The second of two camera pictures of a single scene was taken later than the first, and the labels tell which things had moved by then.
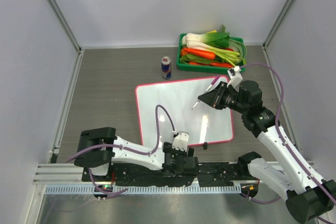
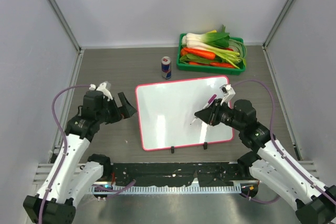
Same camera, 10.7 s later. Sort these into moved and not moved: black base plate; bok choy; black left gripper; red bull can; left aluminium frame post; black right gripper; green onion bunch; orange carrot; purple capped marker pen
Moved: black right gripper; black left gripper; purple capped marker pen
Not moved: green onion bunch; orange carrot; red bull can; black base plate; bok choy; left aluminium frame post
